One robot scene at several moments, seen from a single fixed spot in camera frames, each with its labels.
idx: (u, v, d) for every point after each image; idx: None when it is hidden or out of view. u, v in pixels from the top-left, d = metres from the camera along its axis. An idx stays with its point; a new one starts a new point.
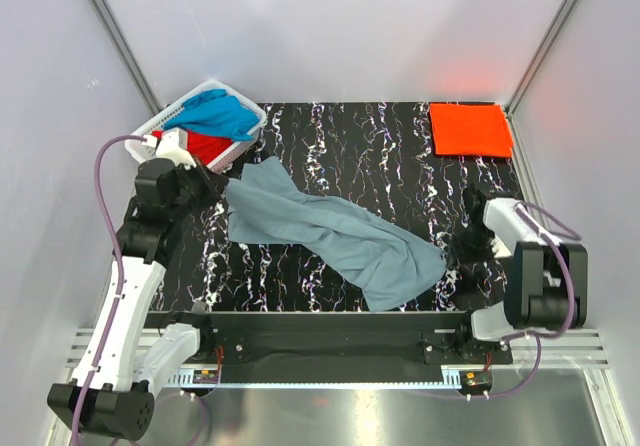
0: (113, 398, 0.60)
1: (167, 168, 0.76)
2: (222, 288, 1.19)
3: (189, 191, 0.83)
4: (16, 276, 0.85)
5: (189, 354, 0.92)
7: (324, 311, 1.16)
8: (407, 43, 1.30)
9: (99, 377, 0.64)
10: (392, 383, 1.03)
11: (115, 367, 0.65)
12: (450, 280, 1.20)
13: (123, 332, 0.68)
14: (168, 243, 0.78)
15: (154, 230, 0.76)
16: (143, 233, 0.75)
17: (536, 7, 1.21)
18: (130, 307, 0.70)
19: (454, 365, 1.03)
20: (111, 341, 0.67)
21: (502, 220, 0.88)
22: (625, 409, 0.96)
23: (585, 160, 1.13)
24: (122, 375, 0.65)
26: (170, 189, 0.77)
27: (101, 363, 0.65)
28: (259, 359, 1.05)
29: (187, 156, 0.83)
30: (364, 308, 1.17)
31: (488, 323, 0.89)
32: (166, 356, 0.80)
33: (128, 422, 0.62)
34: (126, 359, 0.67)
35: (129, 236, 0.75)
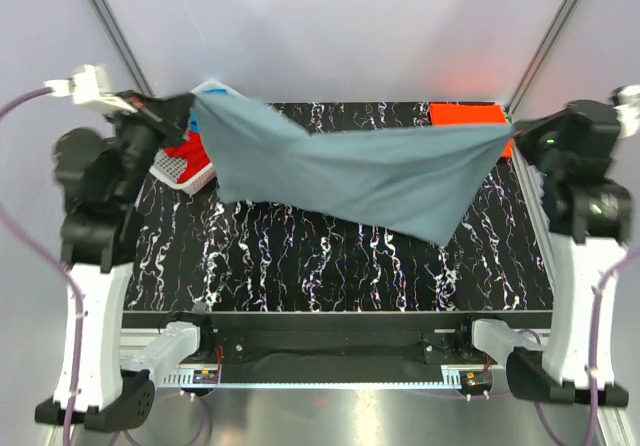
0: (101, 419, 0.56)
1: (94, 148, 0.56)
2: (222, 288, 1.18)
3: (134, 146, 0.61)
4: (17, 275, 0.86)
5: (189, 352, 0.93)
7: (324, 312, 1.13)
8: (406, 43, 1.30)
9: (83, 401, 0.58)
10: (392, 383, 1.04)
11: (97, 388, 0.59)
12: (450, 281, 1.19)
13: (96, 350, 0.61)
14: (129, 238, 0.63)
15: (106, 223, 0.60)
16: (94, 227, 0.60)
17: (536, 6, 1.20)
18: (98, 322, 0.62)
19: (453, 365, 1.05)
20: (85, 362, 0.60)
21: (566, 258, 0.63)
22: (626, 409, 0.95)
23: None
24: (107, 391, 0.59)
26: (111, 167, 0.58)
27: (80, 386, 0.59)
28: (259, 359, 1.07)
29: (116, 103, 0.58)
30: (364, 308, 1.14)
31: (488, 343, 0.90)
32: (168, 351, 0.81)
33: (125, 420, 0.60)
34: (107, 374, 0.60)
35: (76, 239, 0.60)
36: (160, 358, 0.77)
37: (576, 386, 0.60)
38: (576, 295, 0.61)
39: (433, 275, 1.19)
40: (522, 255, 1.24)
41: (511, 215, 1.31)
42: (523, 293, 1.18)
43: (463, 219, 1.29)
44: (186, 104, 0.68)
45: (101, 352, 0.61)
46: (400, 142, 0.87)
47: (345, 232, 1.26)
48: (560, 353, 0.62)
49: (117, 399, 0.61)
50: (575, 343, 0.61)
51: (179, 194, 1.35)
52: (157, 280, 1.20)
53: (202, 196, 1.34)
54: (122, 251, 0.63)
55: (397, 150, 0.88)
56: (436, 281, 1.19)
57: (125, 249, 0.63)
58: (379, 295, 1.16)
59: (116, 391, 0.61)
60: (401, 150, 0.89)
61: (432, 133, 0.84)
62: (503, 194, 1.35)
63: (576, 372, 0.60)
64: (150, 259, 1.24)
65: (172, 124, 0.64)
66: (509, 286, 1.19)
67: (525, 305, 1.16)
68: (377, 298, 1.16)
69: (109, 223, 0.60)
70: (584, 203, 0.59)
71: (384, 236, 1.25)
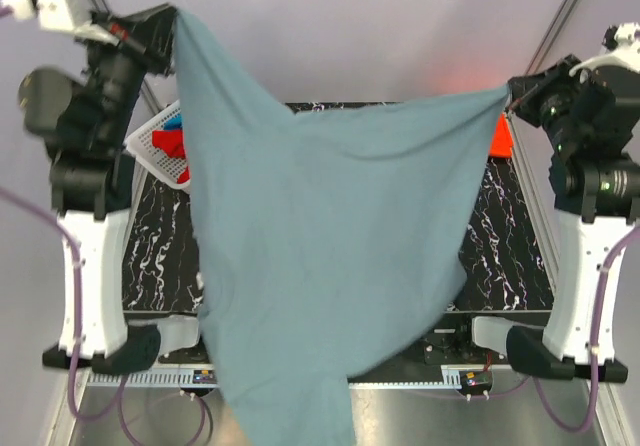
0: (108, 365, 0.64)
1: (62, 77, 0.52)
2: None
3: (113, 78, 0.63)
4: (17, 275, 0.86)
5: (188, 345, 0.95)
7: None
8: (407, 43, 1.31)
9: (88, 346, 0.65)
10: (391, 383, 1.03)
11: (100, 335, 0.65)
12: None
13: (97, 302, 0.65)
14: (122, 184, 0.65)
15: (95, 169, 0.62)
16: (85, 170, 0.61)
17: (537, 6, 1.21)
18: (96, 271, 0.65)
19: (453, 365, 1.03)
20: (87, 312, 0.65)
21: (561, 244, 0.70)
22: (625, 409, 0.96)
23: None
24: (109, 342, 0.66)
26: (90, 112, 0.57)
27: (84, 333, 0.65)
28: None
29: (96, 33, 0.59)
30: None
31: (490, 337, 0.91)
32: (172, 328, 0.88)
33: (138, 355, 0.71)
34: (109, 326, 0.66)
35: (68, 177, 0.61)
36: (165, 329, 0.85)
37: (576, 362, 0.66)
38: (581, 269, 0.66)
39: None
40: (522, 255, 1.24)
41: (512, 215, 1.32)
42: (523, 293, 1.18)
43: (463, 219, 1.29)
44: (171, 14, 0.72)
45: (103, 309, 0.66)
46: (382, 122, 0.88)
47: None
48: (564, 327, 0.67)
49: (121, 345, 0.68)
50: (582, 322, 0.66)
51: (179, 194, 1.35)
52: (157, 280, 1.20)
53: None
54: (115, 199, 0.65)
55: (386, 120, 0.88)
56: None
57: (119, 195, 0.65)
58: None
59: (121, 338, 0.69)
60: (403, 121, 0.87)
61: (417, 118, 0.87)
62: (503, 194, 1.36)
63: (578, 348, 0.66)
64: (150, 258, 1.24)
65: (159, 52, 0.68)
66: (509, 286, 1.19)
67: (525, 305, 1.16)
68: None
69: (104, 165, 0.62)
70: (595, 179, 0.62)
71: None
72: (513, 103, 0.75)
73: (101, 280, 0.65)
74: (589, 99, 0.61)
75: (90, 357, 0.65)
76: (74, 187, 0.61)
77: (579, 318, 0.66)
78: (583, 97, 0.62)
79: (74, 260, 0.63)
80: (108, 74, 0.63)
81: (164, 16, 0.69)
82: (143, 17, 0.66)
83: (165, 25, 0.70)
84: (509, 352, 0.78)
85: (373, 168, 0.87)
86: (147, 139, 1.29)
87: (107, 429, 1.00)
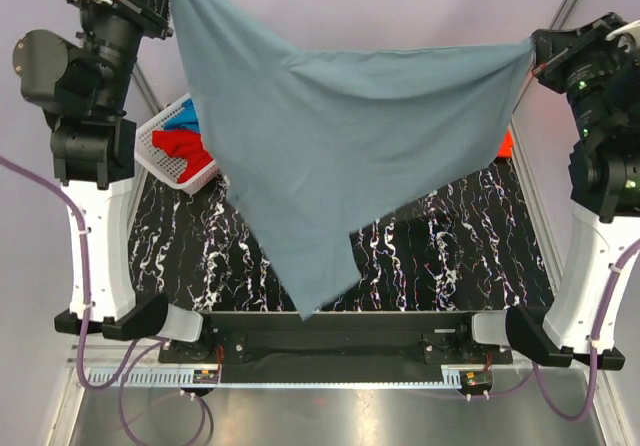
0: (118, 330, 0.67)
1: (55, 48, 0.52)
2: (222, 288, 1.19)
3: (108, 42, 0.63)
4: (18, 274, 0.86)
5: (189, 340, 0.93)
7: (324, 311, 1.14)
8: (407, 43, 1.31)
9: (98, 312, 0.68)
10: (392, 383, 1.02)
11: (109, 302, 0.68)
12: (450, 280, 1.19)
13: (104, 267, 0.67)
14: (124, 150, 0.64)
15: (95, 136, 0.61)
16: (85, 139, 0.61)
17: (535, 7, 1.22)
18: (102, 238, 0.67)
19: (454, 365, 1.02)
20: (96, 277, 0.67)
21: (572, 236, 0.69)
22: (625, 409, 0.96)
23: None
24: (118, 305, 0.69)
26: (86, 80, 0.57)
27: (93, 299, 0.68)
28: (259, 359, 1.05)
29: None
30: (364, 308, 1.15)
31: (490, 329, 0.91)
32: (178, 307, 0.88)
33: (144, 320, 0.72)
34: (116, 290, 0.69)
35: (69, 150, 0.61)
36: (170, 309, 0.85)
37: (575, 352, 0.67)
38: (592, 267, 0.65)
39: (433, 275, 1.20)
40: (522, 255, 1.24)
41: (511, 215, 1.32)
42: (523, 293, 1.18)
43: (463, 219, 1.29)
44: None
45: (112, 276, 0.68)
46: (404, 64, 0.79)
47: None
48: (566, 319, 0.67)
49: (131, 312, 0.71)
50: (586, 315, 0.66)
51: (179, 194, 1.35)
52: (157, 280, 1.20)
53: (202, 196, 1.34)
54: (118, 167, 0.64)
55: (408, 65, 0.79)
56: (436, 281, 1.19)
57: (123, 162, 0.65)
58: (379, 295, 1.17)
59: (129, 302, 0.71)
60: (420, 61, 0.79)
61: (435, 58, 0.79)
62: (503, 194, 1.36)
63: (578, 338, 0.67)
64: (150, 258, 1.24)
65: (155, 11, 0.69)
66: (509, 286, 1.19)
67: (525, 305, 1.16)
68: (377, 298, 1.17)
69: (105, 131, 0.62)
70: (621, 174, 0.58)
71: (384, 236, 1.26)
72: (537, 69, 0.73)
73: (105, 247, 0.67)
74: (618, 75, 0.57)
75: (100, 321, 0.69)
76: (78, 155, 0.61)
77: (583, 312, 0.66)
78: (620, 78, 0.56)
79: (80, 227, 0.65)
80: (104, 39, 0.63)
81: None
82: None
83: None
84: (509, 331, 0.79)
85: (371, 111, 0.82)
86: (147, 139, 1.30)
87: (107, 429, 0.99)
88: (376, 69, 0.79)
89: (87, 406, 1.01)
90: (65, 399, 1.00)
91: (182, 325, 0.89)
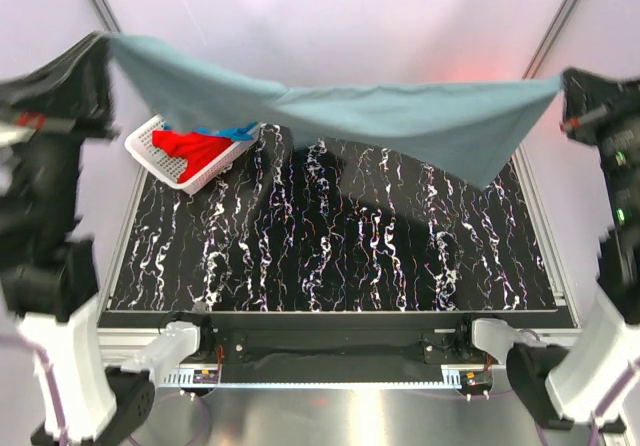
0: None
1: None
2: (222, 288, 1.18)
3: (39, 168, 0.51)
4: None
5: (189, 352, 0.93)
7: (324, 311, 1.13)
8: (406, 43, 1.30)
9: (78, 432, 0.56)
10: (392, 383, 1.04)
11: (89, 424, 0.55)
12: (450, 281, 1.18)
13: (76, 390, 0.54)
14: (79, 280, 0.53)
15: (44, 269, 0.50)
16: (33, 272, 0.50)
17: (536, 6, 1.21)
18: (70, 368, 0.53)
19: (453, 365, 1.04)
20: (66, 404, 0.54)
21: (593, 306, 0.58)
22: (626, 409, 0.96)
23: (581, 166, 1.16)
24: (100, 423, 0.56)
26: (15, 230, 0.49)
27: (68, 422, 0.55)
28: (260, 359, 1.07)
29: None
30: (365, 308, 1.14)
31: (489, 338, 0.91)
32: (163, 348, 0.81)
33: (129, 420, 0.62)
34: (96, 407, 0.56)
35: (16, 296, 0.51)
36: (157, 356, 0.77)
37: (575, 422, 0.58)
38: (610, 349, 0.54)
39: (433, 275, 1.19)
40: (522, 255, 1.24)
41: (512, 214, 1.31)
42: (523, 293, 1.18)
43: (463, 219, 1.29)
44: (104, 48, 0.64)
45: (87, 396, 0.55)
46: (406, 104, 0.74)
47: (345, 232, 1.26)
48: (572, 389, 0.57)
49: (111, 420, 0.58)
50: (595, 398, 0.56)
51: (179, 194, 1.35)
52: (157, 280, 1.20)
53: (202, 196, 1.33)
54: (73, 298, 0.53)
55: (411, 102, 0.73)
56: (436, 281, 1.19)
57: (79, 296, 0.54)
58: (380, 295, 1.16)
59: (111, 409, 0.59)
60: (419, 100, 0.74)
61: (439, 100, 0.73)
62: (502, 194, 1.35)
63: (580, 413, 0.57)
64: (150, 258, 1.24)
65: (93, 111, 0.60)
66: (509, 286, 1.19)
67: (525, 305, 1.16)
68: (377, 298, 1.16)
69: (53, 265, 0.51)
70: None
71: (384, 236, 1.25)
72: (567, 126, 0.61)
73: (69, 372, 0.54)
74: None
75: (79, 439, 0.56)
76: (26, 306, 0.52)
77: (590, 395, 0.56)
78: None
79: (42, 363, 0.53)
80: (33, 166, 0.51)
81: (90, 57, 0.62)
82: (64, 73, 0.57)
83: (95, 66, 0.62)
84: (508, 369, 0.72)
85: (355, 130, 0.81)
86: (148, 139, 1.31)
87: None
88: (378, 105, 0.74)
89: None
90: None
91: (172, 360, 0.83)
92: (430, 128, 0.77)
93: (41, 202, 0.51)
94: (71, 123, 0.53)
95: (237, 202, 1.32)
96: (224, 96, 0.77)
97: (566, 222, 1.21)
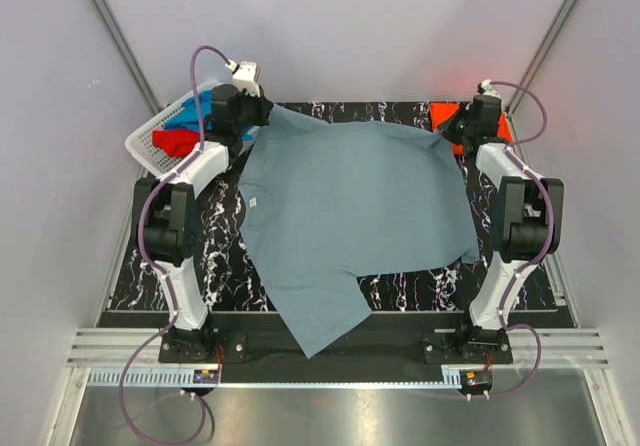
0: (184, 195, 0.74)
1: (233, 92, 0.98)
2: (222, 288, 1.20)
3: (247, 109, 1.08)
4: (17, 276, 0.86)
5: (194, 322, 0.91)
7: (407, 311, 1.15)
8: (406, 43, 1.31)
9: (178, 180, 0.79)
10: (393, 383, 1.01)
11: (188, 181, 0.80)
12: (450, 280, 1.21)
13: (198, 170, 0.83)
14: (236, 150, 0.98)
15: (225, 138, 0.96)
16: (217, 136, 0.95)
17: (536, 7, 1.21)
18: (204, 159, 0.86)
19: (454, 365, 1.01)
20: (188, 169, 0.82)
21: (493, 159, 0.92)
22: (625, 409, 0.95)
23: (575, 169, 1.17)
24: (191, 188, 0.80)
26: (234, 109, 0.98)
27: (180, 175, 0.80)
28: (260, 358, 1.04)
29: None
30: (376, 308, 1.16)
31: (483, 298, 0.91)
32: (191, 276, 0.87)
33: (188, 224, 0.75)
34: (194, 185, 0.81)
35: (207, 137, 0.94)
36: (185, 270, 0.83)
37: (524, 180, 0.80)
38: (499, 157, 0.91)
39: (433, 275, 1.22)
40: None
41: None
42: (523, 293, 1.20)
43: (482, 223, 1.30)
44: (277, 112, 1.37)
45: (199, 173, 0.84)
46: (400, 143, 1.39)
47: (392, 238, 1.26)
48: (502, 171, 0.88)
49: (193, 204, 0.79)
50: (510, 165, 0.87)
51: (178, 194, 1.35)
52: (158, 279, 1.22)
53: (202, 196, 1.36)
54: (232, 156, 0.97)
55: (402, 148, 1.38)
56: (436, 281, 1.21)
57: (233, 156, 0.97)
58: (380, 295, 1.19)
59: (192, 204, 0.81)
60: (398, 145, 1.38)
61: (405, 134, 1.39)
62: None
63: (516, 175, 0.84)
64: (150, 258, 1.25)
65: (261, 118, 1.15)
66: None
67: (525, 305, 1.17)
68: (377, 298, 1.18)
69: (232, 136, 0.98)
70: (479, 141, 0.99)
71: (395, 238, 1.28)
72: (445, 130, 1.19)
73: (203, 159, 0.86)
74: (472, 111, 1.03)
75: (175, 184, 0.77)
76: (212, 134, 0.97)
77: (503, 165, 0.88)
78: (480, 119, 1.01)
79: (199, 147, 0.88)
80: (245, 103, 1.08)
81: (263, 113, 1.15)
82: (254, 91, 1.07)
83: (258, 110, 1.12)
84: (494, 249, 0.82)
85: (390, 171, 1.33)
86: (148, 139, 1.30)
87: (108, 428, 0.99)
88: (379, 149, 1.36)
89: (87, 406, 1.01)
90: (65, 399, 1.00)
91: (191, 295, 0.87)
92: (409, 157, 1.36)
93: (243, 114, 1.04)
94: (256, 90, 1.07)
95: (237, 202, 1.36)
96: (300, 150, 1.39)
97: (565, 222, 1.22)
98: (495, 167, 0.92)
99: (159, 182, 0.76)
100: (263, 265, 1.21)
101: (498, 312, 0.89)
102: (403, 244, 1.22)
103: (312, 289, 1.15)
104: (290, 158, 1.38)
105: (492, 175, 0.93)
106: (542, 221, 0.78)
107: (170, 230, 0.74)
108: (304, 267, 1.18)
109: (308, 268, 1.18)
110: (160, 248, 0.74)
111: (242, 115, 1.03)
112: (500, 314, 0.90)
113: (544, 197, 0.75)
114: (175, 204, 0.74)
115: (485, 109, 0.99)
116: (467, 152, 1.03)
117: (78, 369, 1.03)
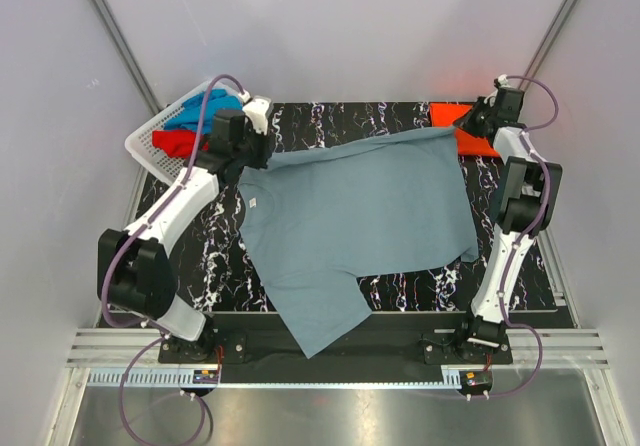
0: (153, 252, 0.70)
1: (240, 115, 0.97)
2: (222, 288, 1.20)
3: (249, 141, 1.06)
4: (17, 276, 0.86)
5: (188, 334, 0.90)
7: (408, 311, 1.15)
8: (406, 43, 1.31)
9: (148, 233, 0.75)
10: (393, 383, 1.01)
11: (161, 230, 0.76)
12: (450, 281, 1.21)
13: (175, 213, 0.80)
14: (228, 174, 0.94)
15: (217, 157, 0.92)
16: (208, 159, 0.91)
17: (536, 7, 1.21)
18: (184, 199, 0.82)
19: (454, 365, 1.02)
20: (163, 214, 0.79)
21: (507, 144, 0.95)
22: (625, 410, 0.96)
23: (575, 169, 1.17)
24: (164, 238, 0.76)
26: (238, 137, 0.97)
27: (152, 224, 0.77)
28: (260, 359, 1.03)
29: None
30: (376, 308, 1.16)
31: (484, 285, 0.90)
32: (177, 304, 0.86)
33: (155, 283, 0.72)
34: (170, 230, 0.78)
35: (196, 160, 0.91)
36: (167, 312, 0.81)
37: (529, 163, 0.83)
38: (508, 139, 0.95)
39: (433, 275, 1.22)
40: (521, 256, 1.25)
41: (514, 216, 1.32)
42: (523, 293, 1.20)
43: (483, 223, 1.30)
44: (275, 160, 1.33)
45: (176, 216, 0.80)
46: (407, 151, 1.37)
47: None
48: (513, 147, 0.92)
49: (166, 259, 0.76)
50: (519, 147, 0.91)
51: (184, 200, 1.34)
52: None
53: None
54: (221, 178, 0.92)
55: (403, 153, 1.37)
56: (436, 281, 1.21)
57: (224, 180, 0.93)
58: (380, 295, 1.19)
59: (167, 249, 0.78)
60: (403, 151, 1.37)
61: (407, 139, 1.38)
62: None
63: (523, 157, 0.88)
64: None
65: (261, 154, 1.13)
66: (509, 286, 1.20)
67: (525, 305, 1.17)
68: (377, 298, 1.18)
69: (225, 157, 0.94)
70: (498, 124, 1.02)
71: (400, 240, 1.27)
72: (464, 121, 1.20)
73: (183, 200, 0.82)
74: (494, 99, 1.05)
75: (144, 240, 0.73)
76: (207, 151, 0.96)
77: (512, 146, 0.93)
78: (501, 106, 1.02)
79: (181, 181, 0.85)
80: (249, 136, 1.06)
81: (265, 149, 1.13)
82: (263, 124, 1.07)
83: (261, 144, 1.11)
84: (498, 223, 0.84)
85: (390, 175, 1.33)
86: (147, 139, 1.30)
87: (108, 428, 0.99)
88: (381, 154, 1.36)
89: (87, 406, 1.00)
90: (65, 399, 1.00)
91: (179, 319, 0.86)
92: (410, 159, 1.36)
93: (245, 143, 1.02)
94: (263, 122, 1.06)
95: (237, 202, 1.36)
96: (305, 174, 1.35)
97: (566, 222, 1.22)
98: (507, 151, 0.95)
99: (127, 238, 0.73)
100: (264, 265, 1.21)
101: (498, 297, 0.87)
102: (403, 246, 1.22)
103: (313, 289, 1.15)
104: (294, 187, 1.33)
105: (503, 156, 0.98)
106: (539, 201, 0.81)
107: (137, 291, 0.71)
108: (304, 267, 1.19)
109: (309, 270, 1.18)
110: (129, 305, 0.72)
111: (243, 145, 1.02)
112: (497, 302, 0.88)
113: (546, 176, 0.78)
114: (142, 265, 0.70)
115: (508, 96, 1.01)
116: (488, 134, 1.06)
117: (77, 369, 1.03)
